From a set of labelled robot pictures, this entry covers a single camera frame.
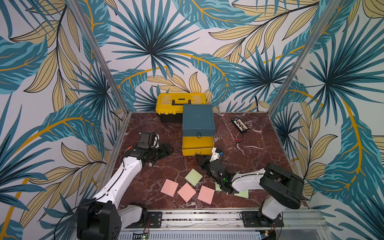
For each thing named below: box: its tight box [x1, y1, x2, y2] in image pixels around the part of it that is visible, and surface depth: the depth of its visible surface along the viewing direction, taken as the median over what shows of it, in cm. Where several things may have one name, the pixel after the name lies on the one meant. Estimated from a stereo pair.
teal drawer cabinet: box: [182, 104, 216, 156], surface depth 87 cm
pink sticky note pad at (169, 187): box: [160, 178, 179, 197], surface depth 85 cm
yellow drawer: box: [182, 136, 215, 156], surface depth 88 cm
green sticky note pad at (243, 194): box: [234, 189, 249, 199], surface depth 83 cm
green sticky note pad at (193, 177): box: [184, 168, 203, 187], surface depth 90 cm
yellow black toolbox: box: [155, 93, 207, 123], surface depth 105 cm
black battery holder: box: [231, 117, 250, 134], surface depth 112 cm
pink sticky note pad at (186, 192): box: [177, 182, 197, 203], surface depth 84 cm
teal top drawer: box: [182, 128, 216, 137], surface depth 85 cm
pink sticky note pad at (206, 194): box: [197, 185, 215, 205], surface depth 83 cm
